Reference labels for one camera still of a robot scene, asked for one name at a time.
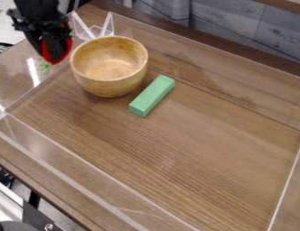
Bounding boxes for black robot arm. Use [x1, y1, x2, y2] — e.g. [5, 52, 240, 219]
[7, 0, 73, 64]

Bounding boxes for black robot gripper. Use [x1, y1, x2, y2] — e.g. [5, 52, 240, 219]
[7, 5, 73, 62]

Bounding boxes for black bracket with bolt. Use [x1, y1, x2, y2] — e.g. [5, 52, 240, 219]
[22, 201, 65, 231]

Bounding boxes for clear acrylic tray enclosure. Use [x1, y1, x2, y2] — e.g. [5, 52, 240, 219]
[0, 15, 300, 231]

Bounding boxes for green rectangular block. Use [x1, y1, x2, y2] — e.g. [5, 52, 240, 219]
[129, 75, 176, 117]

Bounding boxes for red plush fruit green leaf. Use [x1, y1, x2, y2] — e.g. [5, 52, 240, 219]
[38, 34, 73, 74]

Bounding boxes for wooden bowl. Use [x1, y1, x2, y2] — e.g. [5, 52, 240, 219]
[70, 35, 149, 97]

